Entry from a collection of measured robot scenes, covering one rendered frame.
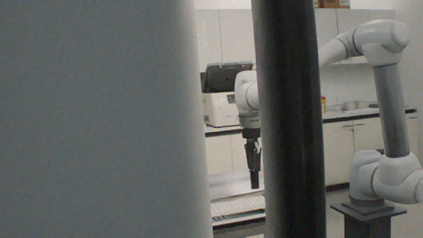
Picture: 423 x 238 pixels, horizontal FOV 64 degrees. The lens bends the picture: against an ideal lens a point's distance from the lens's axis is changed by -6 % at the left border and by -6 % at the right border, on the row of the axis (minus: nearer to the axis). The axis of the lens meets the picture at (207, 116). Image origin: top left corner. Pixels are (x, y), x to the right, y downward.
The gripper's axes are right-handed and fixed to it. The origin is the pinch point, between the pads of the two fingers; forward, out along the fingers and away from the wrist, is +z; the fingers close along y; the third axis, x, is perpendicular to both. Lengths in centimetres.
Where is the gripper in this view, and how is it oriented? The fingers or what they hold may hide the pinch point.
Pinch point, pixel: (254, 180)
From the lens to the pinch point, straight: 139.4
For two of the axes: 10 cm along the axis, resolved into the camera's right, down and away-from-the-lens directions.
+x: 9.7, -0.9, 2.3
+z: 0.8, 9.9, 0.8
